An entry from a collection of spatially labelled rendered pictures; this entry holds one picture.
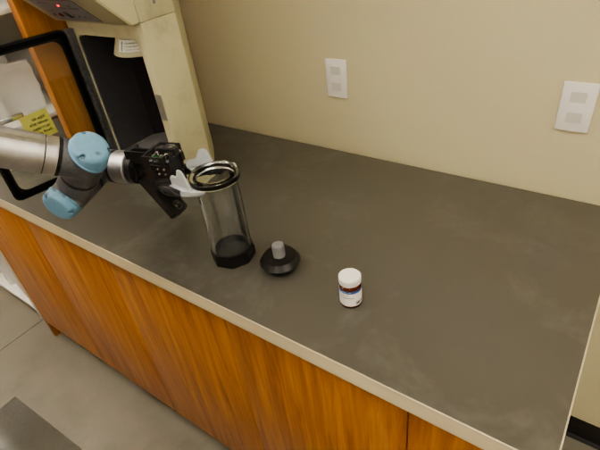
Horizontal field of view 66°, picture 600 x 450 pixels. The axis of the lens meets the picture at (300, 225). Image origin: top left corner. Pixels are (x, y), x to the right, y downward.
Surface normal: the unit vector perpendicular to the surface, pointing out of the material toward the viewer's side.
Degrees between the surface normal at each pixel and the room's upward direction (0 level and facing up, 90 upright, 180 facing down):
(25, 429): 0
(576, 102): 90
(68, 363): 0
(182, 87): 90
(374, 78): 90
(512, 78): 90
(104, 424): 0
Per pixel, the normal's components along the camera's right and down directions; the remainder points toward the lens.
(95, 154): 0.54, -0.45
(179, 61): 0.82, 0.26
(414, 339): -0.11, -0.80
